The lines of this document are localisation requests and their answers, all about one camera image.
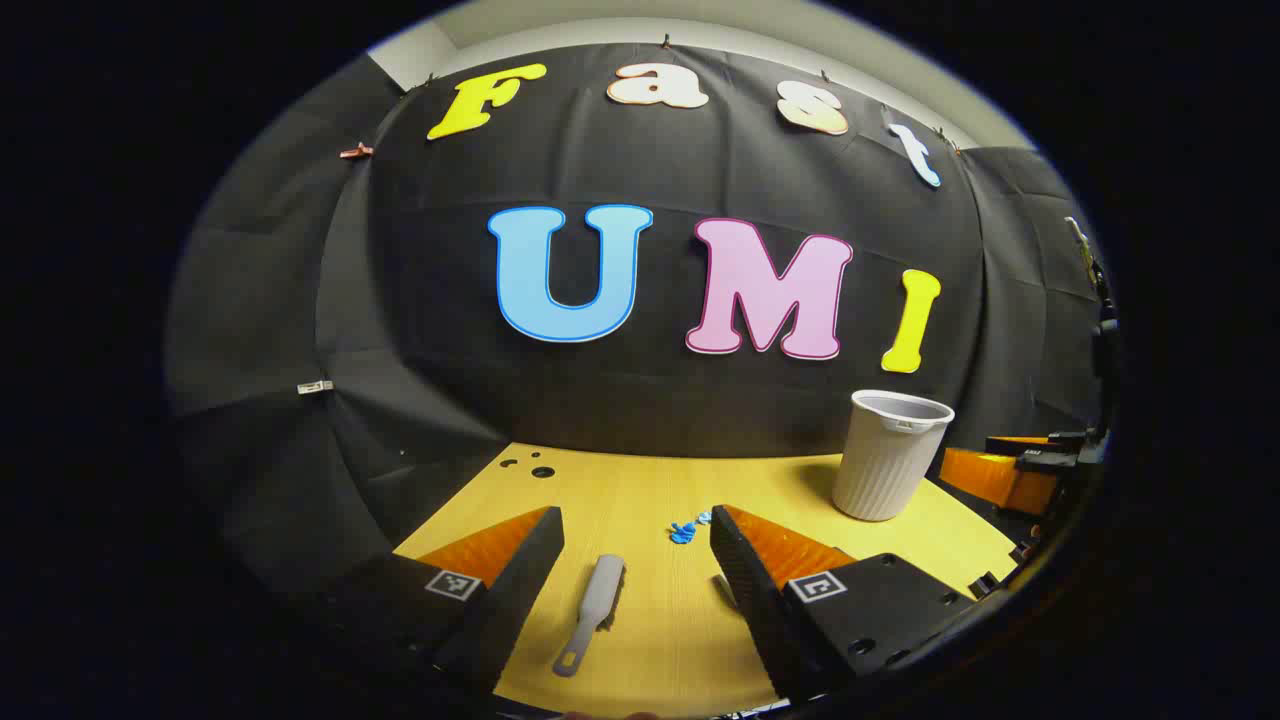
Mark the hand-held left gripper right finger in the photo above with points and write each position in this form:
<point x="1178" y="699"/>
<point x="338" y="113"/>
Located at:
<point x="745" y="590"/>

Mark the small grey broom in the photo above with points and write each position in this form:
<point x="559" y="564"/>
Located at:
<point x="598" y="600"/>

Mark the red cloth clip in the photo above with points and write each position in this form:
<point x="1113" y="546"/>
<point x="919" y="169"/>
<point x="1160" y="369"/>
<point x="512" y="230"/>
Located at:
<point x="355" y="151"/>

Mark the dark blue paper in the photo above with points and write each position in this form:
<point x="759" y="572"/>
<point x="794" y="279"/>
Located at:
<point x="682" y="534"/>

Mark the wooden desktop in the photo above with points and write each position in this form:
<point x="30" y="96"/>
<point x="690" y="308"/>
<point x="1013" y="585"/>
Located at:
<point x="640" y="500"/>

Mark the white cloth clip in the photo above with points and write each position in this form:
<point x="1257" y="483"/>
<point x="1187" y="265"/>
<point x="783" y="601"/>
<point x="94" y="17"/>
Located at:
<point x="315" y="386"/>

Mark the black backdrop cloth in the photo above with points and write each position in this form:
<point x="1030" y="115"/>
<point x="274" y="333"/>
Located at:
<point x="650" y="400"/>

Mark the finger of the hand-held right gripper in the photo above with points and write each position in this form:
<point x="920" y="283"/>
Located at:
<point x="1045" y="447"/>
<point x="985" y="478"/>

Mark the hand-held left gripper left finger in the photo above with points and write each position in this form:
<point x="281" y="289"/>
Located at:
<point x="520" y="590"/>

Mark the white ribbed garbage bin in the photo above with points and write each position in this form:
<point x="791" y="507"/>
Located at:
<point x="885" y="470"/>

